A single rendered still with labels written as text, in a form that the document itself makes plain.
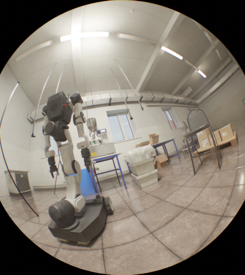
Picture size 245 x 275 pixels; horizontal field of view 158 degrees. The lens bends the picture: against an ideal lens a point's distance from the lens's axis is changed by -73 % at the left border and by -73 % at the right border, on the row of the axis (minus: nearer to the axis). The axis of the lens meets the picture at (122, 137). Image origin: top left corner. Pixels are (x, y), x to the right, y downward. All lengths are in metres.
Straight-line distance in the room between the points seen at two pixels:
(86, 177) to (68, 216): 1.46
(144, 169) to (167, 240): 1.22
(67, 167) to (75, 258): 0.80
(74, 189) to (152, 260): 0.79
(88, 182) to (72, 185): 1.16
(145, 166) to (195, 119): 1.21
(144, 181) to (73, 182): 1.12
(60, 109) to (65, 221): 0.91
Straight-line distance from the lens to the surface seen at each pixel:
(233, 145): 2.13
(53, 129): 0.79
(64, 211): 0.68
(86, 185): 2.07
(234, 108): 10.17
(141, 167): 1.53
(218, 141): 2.32
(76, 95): 1.04
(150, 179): 1.62
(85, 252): 0.76
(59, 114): 0.92
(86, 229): 0.70
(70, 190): 0.91
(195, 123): 1.71
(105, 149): 1.91
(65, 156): 0.94
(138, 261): 0.61
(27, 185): 3.79
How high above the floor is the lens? 0.55
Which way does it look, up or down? 15 degrees up
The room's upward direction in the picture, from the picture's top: 17 degrees counter-clockwise
